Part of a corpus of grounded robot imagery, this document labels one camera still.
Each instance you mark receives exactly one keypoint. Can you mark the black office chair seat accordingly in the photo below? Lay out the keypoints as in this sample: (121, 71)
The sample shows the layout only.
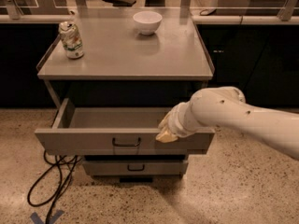
(121, 3)

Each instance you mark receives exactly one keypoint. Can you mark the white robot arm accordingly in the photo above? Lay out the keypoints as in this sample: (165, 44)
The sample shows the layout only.
(226, 107)

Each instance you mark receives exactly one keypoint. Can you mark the grey top drawer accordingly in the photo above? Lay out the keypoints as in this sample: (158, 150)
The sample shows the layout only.
(90, 131)

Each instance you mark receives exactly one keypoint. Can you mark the white ceramic bowl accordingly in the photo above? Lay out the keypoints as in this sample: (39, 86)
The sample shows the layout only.
(147, 22)

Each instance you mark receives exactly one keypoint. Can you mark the grey metal drawer cabinet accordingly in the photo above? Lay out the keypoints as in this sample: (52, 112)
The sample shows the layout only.
(123, 68)

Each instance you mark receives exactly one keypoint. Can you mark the grey drawer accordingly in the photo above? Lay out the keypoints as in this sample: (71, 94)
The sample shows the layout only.
(136, 167)
(90, 131)

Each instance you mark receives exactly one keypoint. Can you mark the grey bottom drawer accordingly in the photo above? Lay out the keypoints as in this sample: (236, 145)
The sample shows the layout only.
(136, 167)

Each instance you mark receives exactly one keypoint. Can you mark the crushed white soda can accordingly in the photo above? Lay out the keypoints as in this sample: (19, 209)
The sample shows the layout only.
(71, 39)

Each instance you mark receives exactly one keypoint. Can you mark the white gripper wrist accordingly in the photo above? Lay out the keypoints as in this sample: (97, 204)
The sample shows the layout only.
(177, 120)

